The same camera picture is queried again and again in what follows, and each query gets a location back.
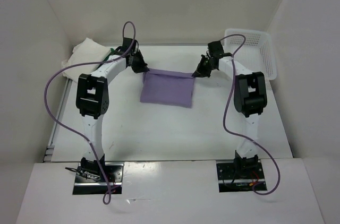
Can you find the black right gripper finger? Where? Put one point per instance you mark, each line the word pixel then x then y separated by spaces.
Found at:
pixel 202 72
pixel 204 62

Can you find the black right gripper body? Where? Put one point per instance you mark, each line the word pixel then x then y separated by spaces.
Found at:
pixel 208 63

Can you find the green t shirt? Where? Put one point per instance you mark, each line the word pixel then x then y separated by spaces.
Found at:
pixel 109 55

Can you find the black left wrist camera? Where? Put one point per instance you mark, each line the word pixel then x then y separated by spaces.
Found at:
pixel 128 48

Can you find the white t shirt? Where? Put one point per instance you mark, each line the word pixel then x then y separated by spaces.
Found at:
pixel 86 52

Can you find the lavender t shirt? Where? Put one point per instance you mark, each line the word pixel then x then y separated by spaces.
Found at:
pixel 167 88

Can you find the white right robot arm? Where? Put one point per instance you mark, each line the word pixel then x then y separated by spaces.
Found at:
pixel 249 96

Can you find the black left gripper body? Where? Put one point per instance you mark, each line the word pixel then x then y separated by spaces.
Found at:
pixel 136 58

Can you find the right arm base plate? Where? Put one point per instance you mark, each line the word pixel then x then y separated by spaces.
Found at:
pixel 230 181

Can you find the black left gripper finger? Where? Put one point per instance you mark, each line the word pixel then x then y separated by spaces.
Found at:
pixel 140 69
pixel 139 59

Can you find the white plastic basket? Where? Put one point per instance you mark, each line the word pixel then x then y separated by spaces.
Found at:
pixel 256 51

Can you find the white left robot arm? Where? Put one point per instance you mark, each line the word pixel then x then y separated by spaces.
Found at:
pixel 92 100

